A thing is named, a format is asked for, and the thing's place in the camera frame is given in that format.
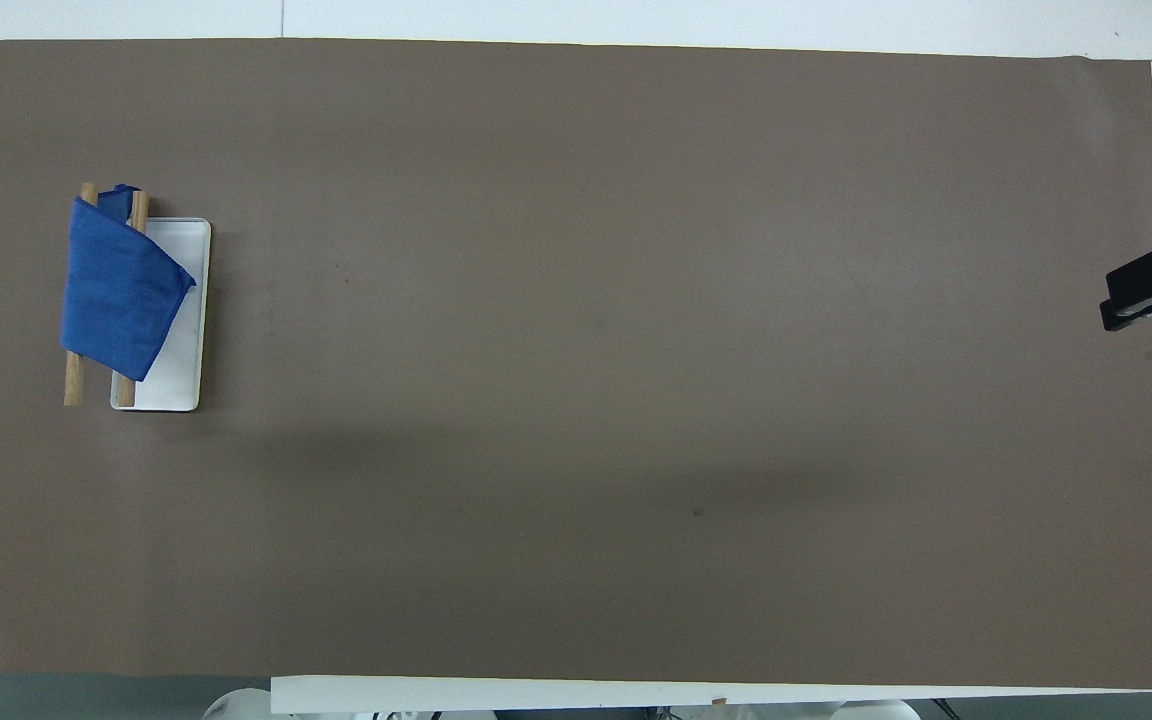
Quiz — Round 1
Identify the blue towel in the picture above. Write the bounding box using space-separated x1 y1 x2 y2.
60 184 198 383

